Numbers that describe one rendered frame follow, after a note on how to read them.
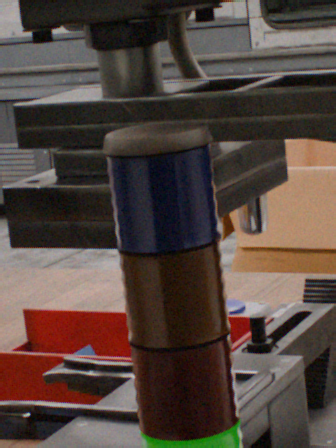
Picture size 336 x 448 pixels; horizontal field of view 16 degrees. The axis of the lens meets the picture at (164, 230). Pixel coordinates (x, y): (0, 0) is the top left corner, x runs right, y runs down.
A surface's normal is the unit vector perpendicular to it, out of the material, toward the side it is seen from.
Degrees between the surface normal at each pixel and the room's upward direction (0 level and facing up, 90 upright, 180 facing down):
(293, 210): 87
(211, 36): 90
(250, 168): 90
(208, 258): 76
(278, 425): 90
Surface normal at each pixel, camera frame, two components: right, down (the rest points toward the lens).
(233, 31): -0.51, 0.24
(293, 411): 0.88, 0.00
